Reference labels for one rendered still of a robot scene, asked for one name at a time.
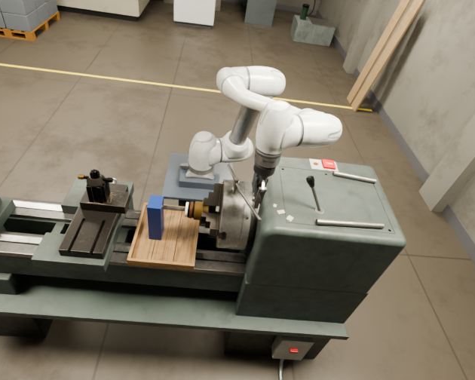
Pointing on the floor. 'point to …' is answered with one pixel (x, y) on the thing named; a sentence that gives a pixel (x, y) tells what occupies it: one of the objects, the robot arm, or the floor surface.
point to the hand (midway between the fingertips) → (255, 205)
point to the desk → (259, 11)
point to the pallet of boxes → (18, 17)
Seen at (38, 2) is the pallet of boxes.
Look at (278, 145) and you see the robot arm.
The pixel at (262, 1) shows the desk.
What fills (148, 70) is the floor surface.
